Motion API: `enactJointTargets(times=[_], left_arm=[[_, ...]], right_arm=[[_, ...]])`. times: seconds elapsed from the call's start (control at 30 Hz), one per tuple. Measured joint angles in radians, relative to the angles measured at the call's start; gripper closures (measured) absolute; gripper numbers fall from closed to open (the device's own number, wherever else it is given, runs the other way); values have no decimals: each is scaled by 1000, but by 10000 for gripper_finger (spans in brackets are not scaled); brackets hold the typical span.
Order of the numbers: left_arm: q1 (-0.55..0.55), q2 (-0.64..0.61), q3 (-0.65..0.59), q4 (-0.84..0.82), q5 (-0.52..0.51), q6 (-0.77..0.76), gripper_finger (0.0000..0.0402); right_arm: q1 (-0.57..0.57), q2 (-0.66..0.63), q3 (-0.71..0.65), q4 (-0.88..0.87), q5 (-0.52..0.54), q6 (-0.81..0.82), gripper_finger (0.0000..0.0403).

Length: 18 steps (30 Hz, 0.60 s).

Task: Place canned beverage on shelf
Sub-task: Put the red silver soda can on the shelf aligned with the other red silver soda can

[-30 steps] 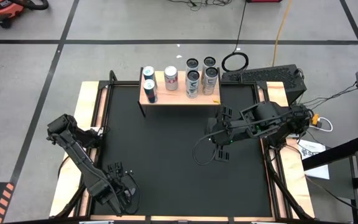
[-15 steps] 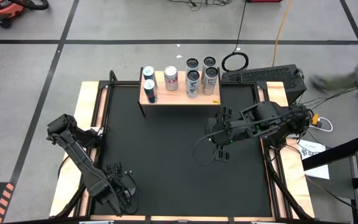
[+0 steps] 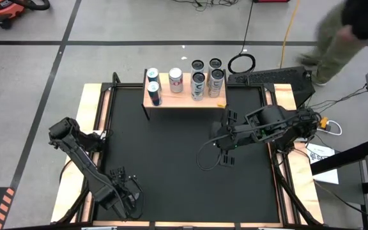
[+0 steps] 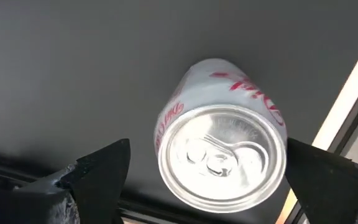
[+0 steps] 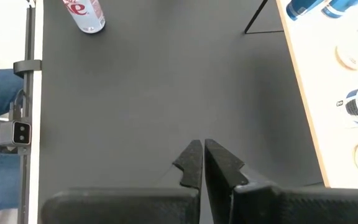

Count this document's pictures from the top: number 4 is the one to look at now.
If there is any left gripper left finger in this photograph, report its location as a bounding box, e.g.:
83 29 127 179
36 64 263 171
56 138 132 224

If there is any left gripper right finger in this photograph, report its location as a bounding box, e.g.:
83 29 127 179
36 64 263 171
285 137 358 224

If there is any white-topped silver can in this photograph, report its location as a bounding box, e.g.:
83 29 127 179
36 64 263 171
153 58 289 214

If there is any black table mat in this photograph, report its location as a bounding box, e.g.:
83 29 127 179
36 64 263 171
0 0 358 224

